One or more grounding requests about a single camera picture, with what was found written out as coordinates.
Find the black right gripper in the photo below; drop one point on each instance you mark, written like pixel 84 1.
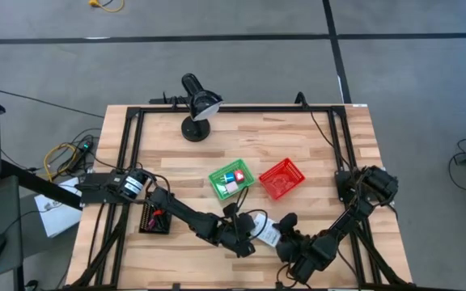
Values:
pixel 305 247

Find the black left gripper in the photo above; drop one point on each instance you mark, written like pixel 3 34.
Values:
pixel 229 234

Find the white printed booklet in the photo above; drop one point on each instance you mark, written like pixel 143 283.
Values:
pixel 268 232

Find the blue charger cube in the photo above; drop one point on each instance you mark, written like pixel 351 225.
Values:
pixel 229 178

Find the red charger cube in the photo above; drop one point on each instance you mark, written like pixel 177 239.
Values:
pixel 239 175

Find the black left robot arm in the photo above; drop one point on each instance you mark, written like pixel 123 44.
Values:
pixel 184 214

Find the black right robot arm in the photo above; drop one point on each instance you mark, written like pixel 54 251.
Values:
pixel 338 230

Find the red plastic basket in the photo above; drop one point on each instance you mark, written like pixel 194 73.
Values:
pixel 281 180

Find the green plastic basket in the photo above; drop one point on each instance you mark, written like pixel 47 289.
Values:
pixel 217 184

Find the black plastic basket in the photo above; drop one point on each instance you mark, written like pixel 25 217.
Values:
pixel 146 216

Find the black desk lamp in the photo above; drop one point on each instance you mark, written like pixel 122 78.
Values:
pixel 196 129

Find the black power strip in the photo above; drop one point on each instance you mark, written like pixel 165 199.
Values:
pixel 83 148

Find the white paper sheet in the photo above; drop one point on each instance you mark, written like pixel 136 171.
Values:
pixel 57 218

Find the black desk support bar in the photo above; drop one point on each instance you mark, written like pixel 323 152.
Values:
pixel 39 184

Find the black metal table frame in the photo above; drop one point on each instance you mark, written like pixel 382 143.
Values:
pixel 237 109

